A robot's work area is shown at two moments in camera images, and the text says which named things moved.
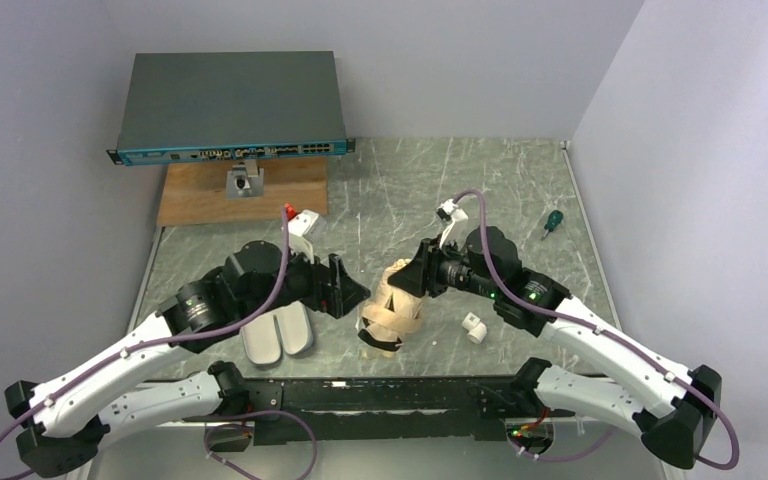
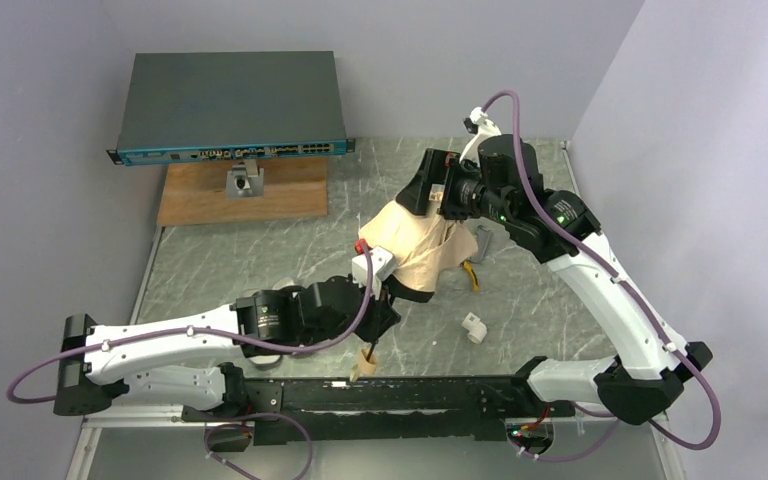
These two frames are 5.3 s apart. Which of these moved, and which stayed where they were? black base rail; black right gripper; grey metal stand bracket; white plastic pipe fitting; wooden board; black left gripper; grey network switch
Moved: black right gripper; black left gripper
Stayed: wooden board; white plastic pipe fitting; black base rail; grey metal stand bracket; grey network switch
